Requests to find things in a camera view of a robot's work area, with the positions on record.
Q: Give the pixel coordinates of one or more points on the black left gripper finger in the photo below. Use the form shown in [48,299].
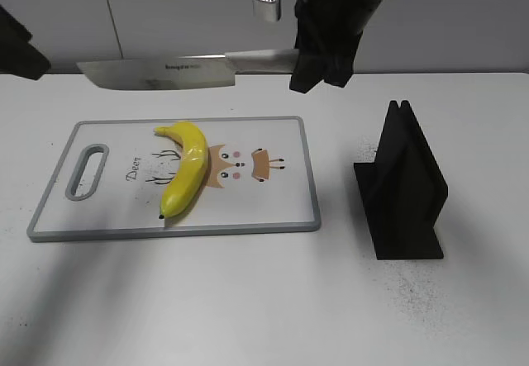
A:
[18,56]

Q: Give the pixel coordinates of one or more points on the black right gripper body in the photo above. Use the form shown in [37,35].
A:
[332,25]

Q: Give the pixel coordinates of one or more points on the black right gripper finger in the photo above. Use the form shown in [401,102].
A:
[308,71]
[338,68]

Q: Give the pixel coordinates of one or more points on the knife with white handle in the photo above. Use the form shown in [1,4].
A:
[187,72]

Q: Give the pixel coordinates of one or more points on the yellow plastic banana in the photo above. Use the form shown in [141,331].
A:
[194,162]

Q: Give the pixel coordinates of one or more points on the black knife stand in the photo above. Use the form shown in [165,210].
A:
[403,190]

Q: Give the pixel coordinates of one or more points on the white grey-rimmed cutting board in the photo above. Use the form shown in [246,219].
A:
[109,180]

